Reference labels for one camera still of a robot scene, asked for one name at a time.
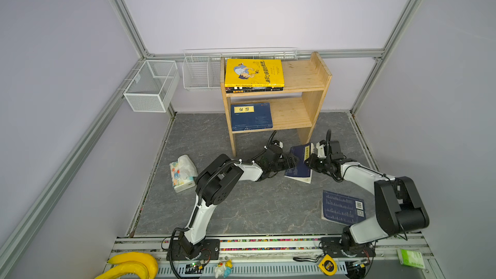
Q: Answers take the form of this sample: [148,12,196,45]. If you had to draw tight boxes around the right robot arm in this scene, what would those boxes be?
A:
[305,129,430,257]

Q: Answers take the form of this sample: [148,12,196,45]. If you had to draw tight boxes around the yellow folder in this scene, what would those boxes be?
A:
[224,59,285,88]

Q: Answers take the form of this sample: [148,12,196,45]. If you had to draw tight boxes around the wooden two-tier bookshelf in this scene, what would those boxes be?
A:
[220,52,332,156]

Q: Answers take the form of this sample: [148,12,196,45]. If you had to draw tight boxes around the yellow banana toy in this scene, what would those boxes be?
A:
[96,252,159,279]

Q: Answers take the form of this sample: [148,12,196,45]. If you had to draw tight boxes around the green white packet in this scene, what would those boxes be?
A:
[397,249,426,269]

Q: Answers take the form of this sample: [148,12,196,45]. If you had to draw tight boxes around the small white toy figure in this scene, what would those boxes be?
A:
[213,260,233,278]

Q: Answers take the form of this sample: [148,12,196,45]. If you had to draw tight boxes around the navy notebook white lines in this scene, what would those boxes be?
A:
[321,191,366,226]

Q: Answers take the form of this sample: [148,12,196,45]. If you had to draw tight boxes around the blue book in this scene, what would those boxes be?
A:
[231,103,273,132]

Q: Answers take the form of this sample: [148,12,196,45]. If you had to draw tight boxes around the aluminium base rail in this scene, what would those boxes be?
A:
[110,234,444,278]

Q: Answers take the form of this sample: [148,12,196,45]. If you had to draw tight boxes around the yellow tape measure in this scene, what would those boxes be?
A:
[318,254,338,276]

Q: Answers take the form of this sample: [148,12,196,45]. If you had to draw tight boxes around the white wire rack basket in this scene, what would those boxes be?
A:
[182,47,298,90]

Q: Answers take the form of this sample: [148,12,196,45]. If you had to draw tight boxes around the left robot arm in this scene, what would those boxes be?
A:
[167,133,299,262]

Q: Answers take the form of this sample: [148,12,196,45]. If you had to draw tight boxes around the black wolf cover book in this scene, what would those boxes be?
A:
[226,87,284,94]

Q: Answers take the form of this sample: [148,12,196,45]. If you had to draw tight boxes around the white mesh box basket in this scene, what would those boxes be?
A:
[124,60,180,113]

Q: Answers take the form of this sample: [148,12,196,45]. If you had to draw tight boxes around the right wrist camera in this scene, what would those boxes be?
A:
[316,140,328,160]

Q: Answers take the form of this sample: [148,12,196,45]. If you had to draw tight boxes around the navy book yellow label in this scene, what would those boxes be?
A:
[284,143,315,183]

